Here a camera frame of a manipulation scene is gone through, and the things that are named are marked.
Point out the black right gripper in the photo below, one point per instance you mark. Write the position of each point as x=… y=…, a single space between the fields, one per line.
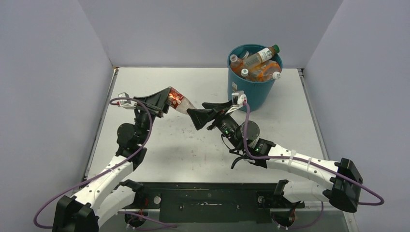
x=200 y=118

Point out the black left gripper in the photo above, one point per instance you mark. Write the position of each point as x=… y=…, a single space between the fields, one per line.
x=157 y=103

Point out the red cap clear bottle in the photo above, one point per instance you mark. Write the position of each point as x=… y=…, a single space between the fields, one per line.
x=179 y=102

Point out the large orange label bottle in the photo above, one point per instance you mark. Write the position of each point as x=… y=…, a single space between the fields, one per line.
x=244 y=73

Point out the slim orange label bottle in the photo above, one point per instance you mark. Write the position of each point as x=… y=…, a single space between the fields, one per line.
x=236 y=64

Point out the crushed orange label bottle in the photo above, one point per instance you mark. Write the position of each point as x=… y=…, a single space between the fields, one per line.
x=269 y=70

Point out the green cap coffee bottle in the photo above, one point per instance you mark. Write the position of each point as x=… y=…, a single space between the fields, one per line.
x=261 y=56

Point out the clear plastic jar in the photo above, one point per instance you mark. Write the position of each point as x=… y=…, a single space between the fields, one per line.
x=244 y=54

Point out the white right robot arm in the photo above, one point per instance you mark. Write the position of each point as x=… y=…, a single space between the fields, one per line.
x=336 y=182

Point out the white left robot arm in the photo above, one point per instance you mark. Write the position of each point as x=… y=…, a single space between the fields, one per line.
x=83 y=211

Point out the teal plastic bin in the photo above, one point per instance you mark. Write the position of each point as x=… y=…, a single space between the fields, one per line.
x=256 y=92

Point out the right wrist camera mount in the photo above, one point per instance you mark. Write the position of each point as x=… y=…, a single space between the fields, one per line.
x=238 y=100

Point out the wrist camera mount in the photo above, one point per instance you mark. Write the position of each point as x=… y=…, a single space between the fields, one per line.
x=238 y=100
x=126 y=101

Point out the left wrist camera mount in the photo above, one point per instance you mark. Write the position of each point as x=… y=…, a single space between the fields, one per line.
x=126 y=101

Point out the black base frame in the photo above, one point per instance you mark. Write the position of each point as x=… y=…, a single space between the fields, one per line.
x=210 y=202

